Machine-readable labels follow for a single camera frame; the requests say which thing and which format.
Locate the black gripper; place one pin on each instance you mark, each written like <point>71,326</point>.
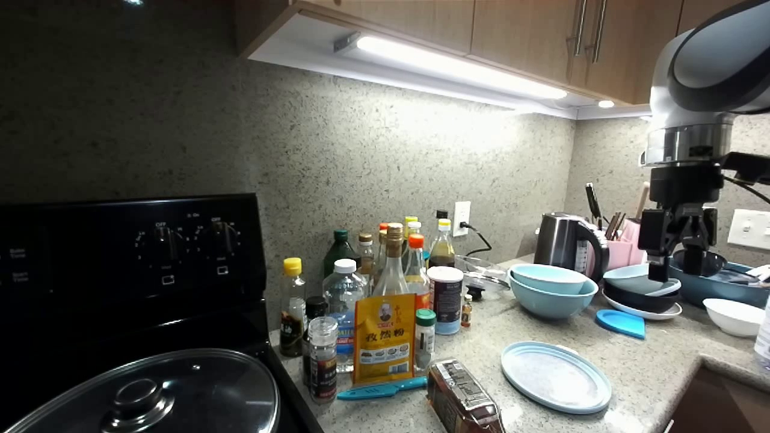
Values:
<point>684,189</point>

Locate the pale blue plastic bowl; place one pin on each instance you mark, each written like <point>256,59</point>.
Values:
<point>549,278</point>

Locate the grey white Franka robot arm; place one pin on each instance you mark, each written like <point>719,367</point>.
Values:
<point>706,72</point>

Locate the white ceramic bowl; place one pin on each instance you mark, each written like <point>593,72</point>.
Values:
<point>734,315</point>

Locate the light blue round plate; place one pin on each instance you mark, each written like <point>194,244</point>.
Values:
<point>553,375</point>

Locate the pink knife block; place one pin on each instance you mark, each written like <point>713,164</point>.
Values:
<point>627,250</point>

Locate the blue dish tray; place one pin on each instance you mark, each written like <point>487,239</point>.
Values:
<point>742,289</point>

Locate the dark steel pan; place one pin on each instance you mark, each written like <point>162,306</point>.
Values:
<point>645,314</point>

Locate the blue plastic scraper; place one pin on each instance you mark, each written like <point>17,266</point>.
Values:
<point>621,324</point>

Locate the black electric kettle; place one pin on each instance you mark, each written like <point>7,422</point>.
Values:
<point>579,244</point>

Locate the brown lower cabinet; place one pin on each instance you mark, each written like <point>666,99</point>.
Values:
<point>723,404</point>

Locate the orange capped oil bottle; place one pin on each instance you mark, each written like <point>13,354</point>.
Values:
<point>417,268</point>

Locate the yellow capped pale bottle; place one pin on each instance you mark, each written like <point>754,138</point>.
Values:
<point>413,227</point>

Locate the green capped spice jar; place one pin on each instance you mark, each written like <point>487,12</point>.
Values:
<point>425,339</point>

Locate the under cabinet strip light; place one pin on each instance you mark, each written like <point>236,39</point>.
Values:
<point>458,65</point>

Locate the tall clear bottle brown stopper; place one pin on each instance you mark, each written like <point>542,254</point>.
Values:
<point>392,268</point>

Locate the yellow seasoning packet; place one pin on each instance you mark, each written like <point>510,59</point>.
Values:
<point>382,339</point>

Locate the brown capped glass bottle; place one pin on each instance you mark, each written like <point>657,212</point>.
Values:
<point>367,255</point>

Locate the green glass bottle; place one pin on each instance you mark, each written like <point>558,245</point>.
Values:
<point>338,254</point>

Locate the white capped clear water bottle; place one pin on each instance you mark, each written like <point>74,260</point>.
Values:
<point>342,302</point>

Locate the yellow capped dark sauce bottle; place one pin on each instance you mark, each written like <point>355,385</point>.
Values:
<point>292,315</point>

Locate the glass pot lid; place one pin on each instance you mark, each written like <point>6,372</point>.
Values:
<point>153,392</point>

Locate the black kitchen stove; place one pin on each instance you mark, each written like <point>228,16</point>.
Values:
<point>121,272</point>

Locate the white wall switch plate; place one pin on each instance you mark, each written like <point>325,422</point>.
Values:
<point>749,229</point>

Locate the white wall outlet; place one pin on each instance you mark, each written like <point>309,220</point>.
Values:
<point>459,212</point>

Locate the wooden wall cabinet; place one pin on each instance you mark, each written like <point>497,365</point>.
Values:
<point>514,28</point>

